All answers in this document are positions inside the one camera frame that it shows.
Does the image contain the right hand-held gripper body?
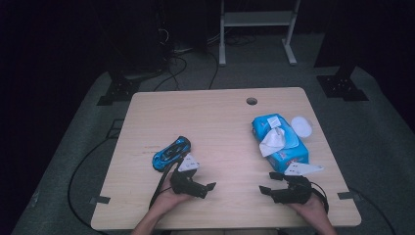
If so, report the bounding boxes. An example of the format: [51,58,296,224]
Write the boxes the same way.
[270,162,325,206]

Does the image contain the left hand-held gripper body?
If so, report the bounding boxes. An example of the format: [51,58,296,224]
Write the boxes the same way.
[169,154,208,197]

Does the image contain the blue wet wipe pack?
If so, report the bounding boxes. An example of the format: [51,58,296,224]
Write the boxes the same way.
[251,113,313,174]

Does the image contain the white wet wipe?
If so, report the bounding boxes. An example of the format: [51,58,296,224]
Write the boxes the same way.
[258,126,287,158]

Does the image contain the blue toy car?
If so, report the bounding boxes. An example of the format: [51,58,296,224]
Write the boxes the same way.
[152,135,192,172]

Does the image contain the person's left hand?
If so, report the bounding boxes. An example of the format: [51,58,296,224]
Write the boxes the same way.
[151,171,194,216]

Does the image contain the person's right hand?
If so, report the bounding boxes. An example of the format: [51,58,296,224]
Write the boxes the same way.
[288,195,329,228]

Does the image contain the black tape strip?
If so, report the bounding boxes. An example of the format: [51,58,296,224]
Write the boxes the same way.
[337,191,362,201]
[89,195,112,206]

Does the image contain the black stand base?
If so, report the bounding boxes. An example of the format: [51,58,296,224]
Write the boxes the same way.
[96,77,142,107]
[315,65,370,103]

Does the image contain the white metal stand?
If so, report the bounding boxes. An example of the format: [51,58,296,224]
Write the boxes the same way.
[218,0,302,68]

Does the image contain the left hand-held gripper cable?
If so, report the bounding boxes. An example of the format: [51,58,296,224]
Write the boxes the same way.
[148,158,184,211]

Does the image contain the hand-held gripper cable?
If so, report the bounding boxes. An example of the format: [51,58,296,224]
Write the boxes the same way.
[309,180,330,215]
[148,158,184,211]

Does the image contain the right hand-held gripper cable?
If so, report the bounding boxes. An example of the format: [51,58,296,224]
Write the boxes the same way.
[309,180,330,215]

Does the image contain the black floor cable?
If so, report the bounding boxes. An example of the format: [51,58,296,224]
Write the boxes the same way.
[67,118,125,235]
[207,50,220,90]
[347,187,397,235]
[153,53,189,93]

